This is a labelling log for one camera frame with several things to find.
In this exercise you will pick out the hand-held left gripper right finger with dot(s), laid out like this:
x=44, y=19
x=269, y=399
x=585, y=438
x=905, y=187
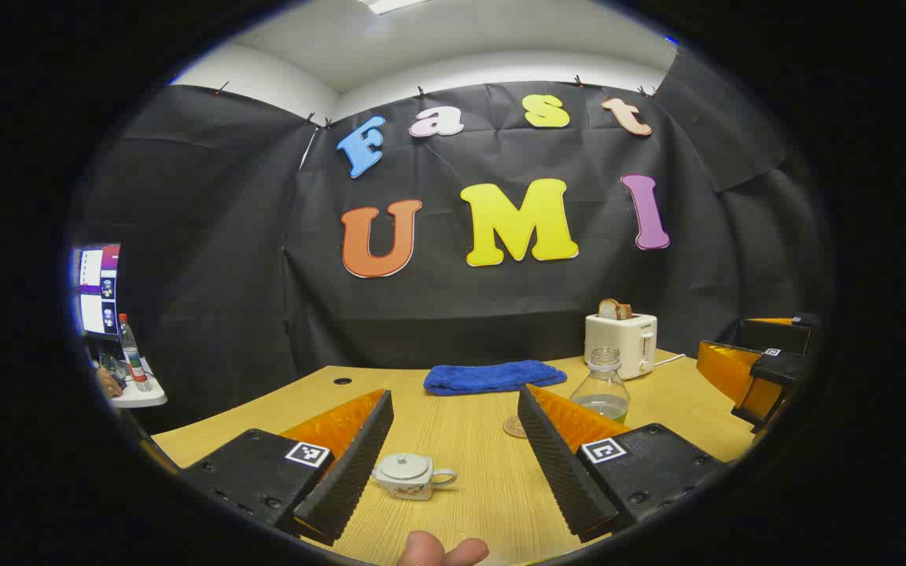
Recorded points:
x=559, y=464

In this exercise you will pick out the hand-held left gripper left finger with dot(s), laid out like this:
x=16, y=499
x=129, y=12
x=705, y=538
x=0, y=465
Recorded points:
x=355, y=464

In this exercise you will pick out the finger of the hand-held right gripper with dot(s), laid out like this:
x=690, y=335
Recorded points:
x=775, y=334
x=736, y=373

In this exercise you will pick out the white teacup lid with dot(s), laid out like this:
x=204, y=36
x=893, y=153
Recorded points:
x=403, y=467

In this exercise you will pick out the round wooden coaster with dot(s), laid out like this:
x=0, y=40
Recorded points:
x=513, y=427

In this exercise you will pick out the white teacup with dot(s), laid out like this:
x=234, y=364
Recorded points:
x=410, y=491

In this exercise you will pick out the clear plastic water bottle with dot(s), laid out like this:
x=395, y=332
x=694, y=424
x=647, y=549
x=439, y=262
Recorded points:
x=602, y=389

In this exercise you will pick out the red cap plastic bottle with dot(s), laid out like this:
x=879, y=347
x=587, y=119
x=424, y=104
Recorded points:
x=133, y=354

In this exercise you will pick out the blue towel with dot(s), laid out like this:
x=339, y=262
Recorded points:
x=492, y=377

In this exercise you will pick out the white toaster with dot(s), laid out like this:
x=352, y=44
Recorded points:
x=618, y=338

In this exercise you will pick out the bread slice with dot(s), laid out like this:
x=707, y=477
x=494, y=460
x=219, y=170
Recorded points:
x=625, y=311
x=608, y=309

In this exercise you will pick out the white side table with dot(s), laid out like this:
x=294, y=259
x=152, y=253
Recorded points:
x=142, y=395

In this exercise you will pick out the black backdrop cloth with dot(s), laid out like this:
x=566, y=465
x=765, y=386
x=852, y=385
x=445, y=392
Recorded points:
x=225, y=275

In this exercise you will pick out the computer monitor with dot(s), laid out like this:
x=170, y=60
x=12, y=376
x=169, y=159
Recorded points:
x=99, y=291

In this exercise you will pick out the ceiling light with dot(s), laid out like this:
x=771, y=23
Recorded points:
x=390, y=5

